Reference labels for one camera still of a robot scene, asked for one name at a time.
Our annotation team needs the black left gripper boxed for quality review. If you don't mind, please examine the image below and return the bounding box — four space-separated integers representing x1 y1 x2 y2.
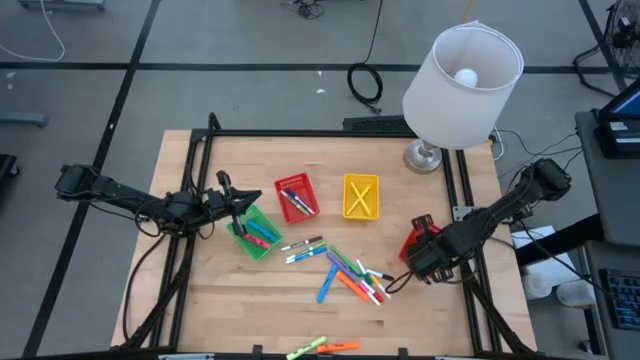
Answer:
203 169 263 237

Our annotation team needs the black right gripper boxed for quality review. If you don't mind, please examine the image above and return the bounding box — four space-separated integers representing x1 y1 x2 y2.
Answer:
405 213 464 282

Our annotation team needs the pink Sharpie highlighter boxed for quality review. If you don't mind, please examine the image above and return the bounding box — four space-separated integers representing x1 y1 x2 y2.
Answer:
243 233 271 250

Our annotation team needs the small yellow marker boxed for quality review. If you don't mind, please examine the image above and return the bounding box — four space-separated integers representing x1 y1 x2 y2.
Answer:
370 274 392 300

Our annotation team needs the green Expo marker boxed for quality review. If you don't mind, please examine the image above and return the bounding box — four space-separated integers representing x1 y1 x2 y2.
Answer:
279 188 307 217
287 241 327 258

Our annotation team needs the small green-capped white marker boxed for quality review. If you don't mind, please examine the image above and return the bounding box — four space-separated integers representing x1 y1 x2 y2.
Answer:
355 258 374 286

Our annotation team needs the blue Expo marker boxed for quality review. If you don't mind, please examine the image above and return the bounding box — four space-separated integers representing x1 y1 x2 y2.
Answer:
285 247 329 264
285 187 317 215

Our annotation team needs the small pink-capped white marker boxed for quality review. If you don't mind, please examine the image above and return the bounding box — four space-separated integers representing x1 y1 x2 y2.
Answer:
358 279 382 307

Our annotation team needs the black Expo marker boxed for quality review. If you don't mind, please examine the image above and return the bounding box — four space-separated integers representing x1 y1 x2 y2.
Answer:
280 235 324 251

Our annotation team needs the orange Sharpie highlighter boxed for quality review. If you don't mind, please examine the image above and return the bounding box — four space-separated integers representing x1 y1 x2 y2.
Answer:
335 270 370 302
316 340 362 354

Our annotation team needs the thin green marker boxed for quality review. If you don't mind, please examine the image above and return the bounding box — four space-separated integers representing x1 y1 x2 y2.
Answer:
329 245 362 275

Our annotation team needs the purple Sharpie highlighter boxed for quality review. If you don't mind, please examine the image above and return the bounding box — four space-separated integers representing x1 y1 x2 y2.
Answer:
326 252 361 282

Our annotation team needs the thin yellow marker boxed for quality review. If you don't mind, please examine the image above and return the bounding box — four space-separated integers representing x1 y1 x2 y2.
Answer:
348 180 374 217
347 181 374 217

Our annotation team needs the yellow-green highlighter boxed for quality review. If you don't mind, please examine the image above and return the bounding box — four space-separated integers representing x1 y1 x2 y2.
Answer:
285 335 329 360

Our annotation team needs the red plastic basket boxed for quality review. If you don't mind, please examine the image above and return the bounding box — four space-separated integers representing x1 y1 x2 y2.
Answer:
398 222 444 264
273 172 321 224

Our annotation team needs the green plastic basket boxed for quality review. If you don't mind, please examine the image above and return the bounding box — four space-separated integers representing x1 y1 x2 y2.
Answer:
225 203 285 262

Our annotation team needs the yellow plastic basket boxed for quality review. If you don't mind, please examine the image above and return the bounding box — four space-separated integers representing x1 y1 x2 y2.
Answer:
342 172 381 221

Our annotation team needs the white paper roll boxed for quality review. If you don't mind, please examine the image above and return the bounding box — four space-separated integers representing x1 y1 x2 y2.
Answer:
555 279 596 307
522 272 554 300

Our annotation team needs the white paper sheet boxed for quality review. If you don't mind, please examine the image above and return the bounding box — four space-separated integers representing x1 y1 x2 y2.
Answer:
510 224 574 274

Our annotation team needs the white shade table lamp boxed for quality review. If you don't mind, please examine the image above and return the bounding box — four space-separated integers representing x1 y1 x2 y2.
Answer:
401 19 525 175

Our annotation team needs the grey desk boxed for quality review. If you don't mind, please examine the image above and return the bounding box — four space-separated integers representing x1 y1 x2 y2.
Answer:
582 239 640 360
574 110 640 246

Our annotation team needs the black keyboard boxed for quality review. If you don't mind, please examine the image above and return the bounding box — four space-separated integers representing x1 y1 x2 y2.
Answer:
598 268 640 331

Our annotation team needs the black box device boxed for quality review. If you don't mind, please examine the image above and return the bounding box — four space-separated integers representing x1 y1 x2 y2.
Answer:
593 118 640 160

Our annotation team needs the grey furniture foot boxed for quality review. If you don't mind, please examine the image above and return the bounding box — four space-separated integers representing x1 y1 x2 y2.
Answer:
0 111 49 128

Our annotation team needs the black floor object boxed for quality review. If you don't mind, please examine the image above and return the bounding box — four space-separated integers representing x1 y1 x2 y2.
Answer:
0 153 21 196

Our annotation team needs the blue-screen monitor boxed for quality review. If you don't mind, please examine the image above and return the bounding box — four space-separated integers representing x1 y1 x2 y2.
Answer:
599 78 640 121

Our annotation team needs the grey cart base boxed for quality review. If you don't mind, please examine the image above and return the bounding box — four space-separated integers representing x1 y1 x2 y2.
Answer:
17 0 107 12

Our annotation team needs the black floor fan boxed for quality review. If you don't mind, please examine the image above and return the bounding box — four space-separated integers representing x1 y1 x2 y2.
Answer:
572 0 640 99

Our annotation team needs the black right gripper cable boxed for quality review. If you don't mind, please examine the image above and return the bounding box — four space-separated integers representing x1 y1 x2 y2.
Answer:
384 268 417 295

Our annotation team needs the black aluminium table frame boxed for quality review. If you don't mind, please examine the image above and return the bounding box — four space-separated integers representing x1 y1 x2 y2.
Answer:
119 112 539 359

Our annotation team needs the coiled black floor cable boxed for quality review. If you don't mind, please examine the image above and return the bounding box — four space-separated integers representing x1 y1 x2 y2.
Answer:
346 0 385 115

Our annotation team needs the black cable tangle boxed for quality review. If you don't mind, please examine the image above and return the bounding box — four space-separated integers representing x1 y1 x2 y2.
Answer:
279 0 326 21

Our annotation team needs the white floor cable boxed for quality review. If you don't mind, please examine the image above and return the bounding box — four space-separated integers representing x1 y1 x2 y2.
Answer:
0 0 66 64

